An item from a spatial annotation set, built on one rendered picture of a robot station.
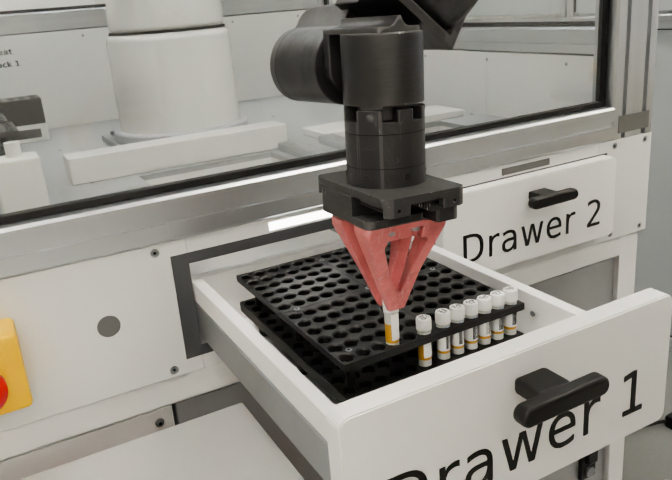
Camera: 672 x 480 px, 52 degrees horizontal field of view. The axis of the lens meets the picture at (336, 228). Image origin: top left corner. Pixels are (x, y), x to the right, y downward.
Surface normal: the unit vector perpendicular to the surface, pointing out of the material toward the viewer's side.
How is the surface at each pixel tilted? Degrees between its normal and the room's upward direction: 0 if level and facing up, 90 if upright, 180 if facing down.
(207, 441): 0
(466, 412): 90
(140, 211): 90
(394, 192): 2
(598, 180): 90
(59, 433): 90
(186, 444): 0
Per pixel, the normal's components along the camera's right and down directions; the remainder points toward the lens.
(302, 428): -0.87, 0.22
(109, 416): 0.48, 0.24
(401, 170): 0.27, 0.26
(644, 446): -0.07, -0.95
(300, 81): -0.70, 0.56
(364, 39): -0.48, 0.28
